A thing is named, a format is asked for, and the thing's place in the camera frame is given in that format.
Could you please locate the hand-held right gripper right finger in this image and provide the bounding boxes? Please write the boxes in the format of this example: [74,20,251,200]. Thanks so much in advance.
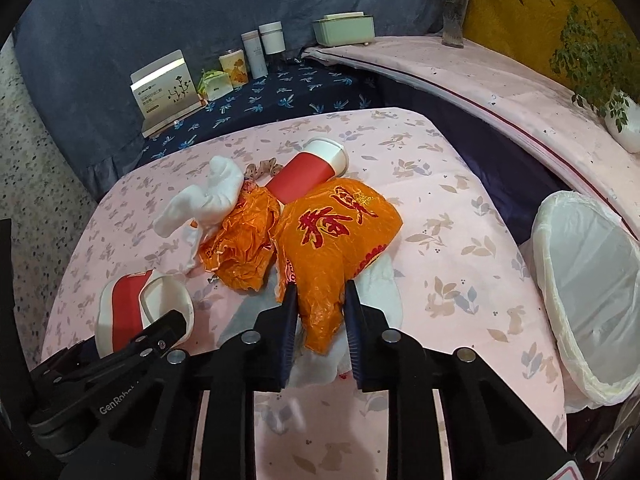
[345,280,576,480]

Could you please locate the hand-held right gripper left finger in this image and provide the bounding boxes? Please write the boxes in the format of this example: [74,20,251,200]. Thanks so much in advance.
[115,287,299,480]

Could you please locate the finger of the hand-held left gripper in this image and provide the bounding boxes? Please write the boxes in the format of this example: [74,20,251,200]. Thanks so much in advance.
[97,309,187,361]

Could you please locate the crushed red white paper cup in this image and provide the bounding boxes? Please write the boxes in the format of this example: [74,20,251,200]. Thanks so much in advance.
[96,269,196,361]

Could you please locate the orange bag with red print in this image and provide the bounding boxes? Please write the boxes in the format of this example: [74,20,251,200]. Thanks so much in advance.
[274,177,405,356]

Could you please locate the orange bag with blue print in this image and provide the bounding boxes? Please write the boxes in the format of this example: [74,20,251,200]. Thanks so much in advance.
[199,186,283,293]

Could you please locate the trash bin with white liner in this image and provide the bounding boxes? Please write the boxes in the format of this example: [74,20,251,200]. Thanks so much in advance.
[520,190,640,408]

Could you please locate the pink rabbit print tablecloth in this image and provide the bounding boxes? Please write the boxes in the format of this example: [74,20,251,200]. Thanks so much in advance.
[40,107,571,480]

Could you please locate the white crumpled tissue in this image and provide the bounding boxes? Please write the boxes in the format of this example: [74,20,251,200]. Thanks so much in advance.
[152,156,247,275]

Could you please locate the dark purple cloth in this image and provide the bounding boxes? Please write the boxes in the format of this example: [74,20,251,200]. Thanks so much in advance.
[375,77,581,241]

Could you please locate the navy floral cloth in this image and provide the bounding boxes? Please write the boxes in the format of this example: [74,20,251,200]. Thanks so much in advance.
[140,60,386,161]

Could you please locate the white box with flower print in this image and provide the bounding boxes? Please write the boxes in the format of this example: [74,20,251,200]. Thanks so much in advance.
[130,50,203,138]

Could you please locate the green packet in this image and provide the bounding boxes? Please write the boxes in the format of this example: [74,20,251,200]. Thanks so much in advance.
[197,69,233,102]

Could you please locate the yellow tin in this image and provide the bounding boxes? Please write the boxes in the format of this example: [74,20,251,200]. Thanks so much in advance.
[218,50,249,85]

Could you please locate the pale pink cloth red piping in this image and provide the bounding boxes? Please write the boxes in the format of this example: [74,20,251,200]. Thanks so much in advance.
[300,35,640,221]

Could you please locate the white tube bottle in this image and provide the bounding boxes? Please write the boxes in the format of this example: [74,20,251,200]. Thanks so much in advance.
[241,30,267,80]

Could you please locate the white thermos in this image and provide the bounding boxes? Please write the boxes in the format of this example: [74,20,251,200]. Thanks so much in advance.
[258,21,287,58]

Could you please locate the green tissue box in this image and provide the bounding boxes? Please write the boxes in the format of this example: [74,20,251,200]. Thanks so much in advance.
[312,11,377,48]

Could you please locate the blue blanket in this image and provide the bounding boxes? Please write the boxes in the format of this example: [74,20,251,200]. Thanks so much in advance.
[12,0,446,196]

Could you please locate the glass vase with pink flowers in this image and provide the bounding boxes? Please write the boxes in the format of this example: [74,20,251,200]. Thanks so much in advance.
[419,0,483,48]

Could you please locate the green plant in white pot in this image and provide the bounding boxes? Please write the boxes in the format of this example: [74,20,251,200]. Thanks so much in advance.
[515,0,640,153]

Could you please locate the yellow cloth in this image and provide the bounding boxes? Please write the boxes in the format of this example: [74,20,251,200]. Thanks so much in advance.
[462,0,621,91]

